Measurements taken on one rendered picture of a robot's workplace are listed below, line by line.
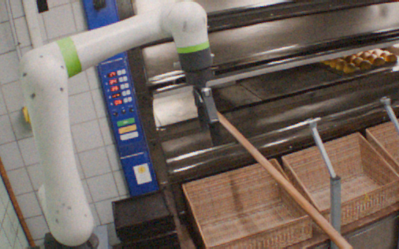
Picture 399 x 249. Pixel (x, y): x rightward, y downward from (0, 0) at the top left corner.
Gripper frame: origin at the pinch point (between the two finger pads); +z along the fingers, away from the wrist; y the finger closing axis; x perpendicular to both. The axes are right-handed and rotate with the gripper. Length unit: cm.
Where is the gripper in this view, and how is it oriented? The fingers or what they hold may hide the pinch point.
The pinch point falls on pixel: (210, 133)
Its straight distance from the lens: 131.9
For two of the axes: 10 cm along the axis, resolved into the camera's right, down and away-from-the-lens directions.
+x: 9.5, -2.6, 1.5
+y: 2.3, 3.0, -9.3
